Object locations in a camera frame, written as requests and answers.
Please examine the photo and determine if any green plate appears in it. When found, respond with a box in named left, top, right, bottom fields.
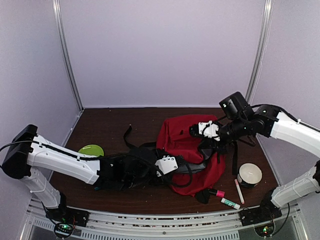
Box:
left=78, top=144, right=104, bottom=157

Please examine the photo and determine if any aluminium corner post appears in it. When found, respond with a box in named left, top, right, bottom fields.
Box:
left=51, top=0, right=85, bottom=118
left=245, top=0, right=274, bottom=103

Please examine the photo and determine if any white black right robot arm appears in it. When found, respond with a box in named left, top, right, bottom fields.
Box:
left=195, top=91, right=320, bottom=221

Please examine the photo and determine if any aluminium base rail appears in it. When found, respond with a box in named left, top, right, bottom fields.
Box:
left=19, top=196, right=307, bottom=240

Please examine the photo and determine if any white dark bowl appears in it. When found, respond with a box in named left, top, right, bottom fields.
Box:
left=237, top=163, right=263, bottom=189

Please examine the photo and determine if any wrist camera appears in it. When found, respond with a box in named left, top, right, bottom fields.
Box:
left=155, top=155, right=184, bottom=175
left=189, top=120, right=221, bottom=142

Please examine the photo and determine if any red student backpack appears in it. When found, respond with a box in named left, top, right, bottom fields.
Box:
left=123, top=114, right=240, bottom=204

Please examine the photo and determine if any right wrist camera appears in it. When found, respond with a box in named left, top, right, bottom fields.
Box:
left=189, top=120, right=221, bottom=142

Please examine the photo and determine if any pink black highlighter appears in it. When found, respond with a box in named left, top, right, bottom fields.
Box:
left=208, top=189, right=225, bottom=198

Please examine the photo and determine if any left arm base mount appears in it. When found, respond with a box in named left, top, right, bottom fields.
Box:
left=45, top=207, right=90, bottom=227

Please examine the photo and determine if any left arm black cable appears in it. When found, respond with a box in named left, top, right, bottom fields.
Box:
left=0, top=141, right=195, bottom=188

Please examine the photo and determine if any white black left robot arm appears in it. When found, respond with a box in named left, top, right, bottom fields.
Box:
left=1, top=124, right=165, bottom=222

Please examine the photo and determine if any grey pencil pouch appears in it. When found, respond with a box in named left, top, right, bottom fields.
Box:
left=188, top=148, right=214, bottom=174

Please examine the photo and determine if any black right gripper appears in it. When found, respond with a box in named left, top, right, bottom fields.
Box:
left=197, top=116, right=249, bottom=155

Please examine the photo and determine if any left aluminium corner post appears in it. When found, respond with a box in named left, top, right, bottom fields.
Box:
left=51, top=0, right=85, bottom=118

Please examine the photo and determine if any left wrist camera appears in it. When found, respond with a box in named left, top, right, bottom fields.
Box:
left=155, top=155, right=184, bottom=175

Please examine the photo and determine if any green white glue stick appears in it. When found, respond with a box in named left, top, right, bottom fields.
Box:
left=220, top=197, right=241, bottom=210

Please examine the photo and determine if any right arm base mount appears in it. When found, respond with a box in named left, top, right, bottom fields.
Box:
left=238, top=206, right=282, bottom=227

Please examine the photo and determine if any pink white pen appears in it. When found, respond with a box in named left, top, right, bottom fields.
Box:
left=234, top=179, right=245, bottom=205

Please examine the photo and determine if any right aluminium corner post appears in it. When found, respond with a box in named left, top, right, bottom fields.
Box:
left=245, top=0, right=274, bottom=103

